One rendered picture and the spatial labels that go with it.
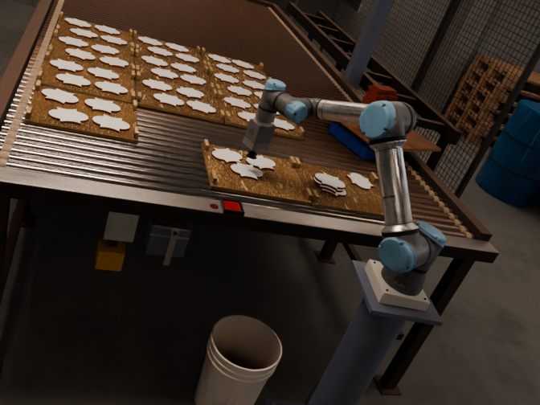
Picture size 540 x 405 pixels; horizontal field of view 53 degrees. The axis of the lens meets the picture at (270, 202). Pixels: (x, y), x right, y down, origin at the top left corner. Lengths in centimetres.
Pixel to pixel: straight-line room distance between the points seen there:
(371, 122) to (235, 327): 112
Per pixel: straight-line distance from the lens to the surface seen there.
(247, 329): 239
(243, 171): 215
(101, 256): 195
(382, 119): 169
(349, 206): 223
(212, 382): 228
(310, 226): 202
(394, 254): 171
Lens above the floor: 189
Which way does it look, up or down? 28 degrees down
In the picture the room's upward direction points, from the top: 21 degrees clockwise
